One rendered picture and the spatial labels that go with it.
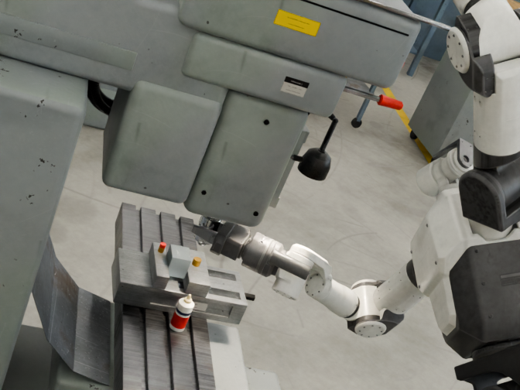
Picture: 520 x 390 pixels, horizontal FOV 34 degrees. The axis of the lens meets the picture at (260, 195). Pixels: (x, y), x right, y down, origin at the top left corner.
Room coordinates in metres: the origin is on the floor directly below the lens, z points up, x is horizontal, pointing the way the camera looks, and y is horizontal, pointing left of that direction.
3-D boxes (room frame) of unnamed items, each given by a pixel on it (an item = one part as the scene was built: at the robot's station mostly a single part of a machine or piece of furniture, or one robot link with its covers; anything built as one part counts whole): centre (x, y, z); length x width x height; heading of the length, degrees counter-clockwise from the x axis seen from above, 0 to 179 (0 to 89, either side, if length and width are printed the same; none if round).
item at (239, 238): (1.74, -0.01, 1.23); 0.13 x 0.12 x 0.10; 175
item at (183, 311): (1.77, 0.06, 0.97); 0.04 x 0.04 x 0.11
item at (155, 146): (1.68, 0.27, 1.47); 0.24 x 0.19 x 0.26; 20
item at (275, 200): (1.78, -0.02, 1.45); 0.04 x 0.04 x 0.21; 20
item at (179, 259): (1.88, 0.13, 1.03); 0.06 x 0.05 x 0.06; 22
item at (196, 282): (1.90, 0.08, 1.00); 0.15 x 0.06 x 0.04; 22
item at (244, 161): (1.74, 0.09, 1.47); 0.21 x 0.19 x 0.32; 20
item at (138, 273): (1.89, 0.10, 0.97); 0.35 x 0.15 x 0.11; 112
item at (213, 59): (1.73, 0.12, 1.68); 0.34 x 0.24 x 0.10; 110
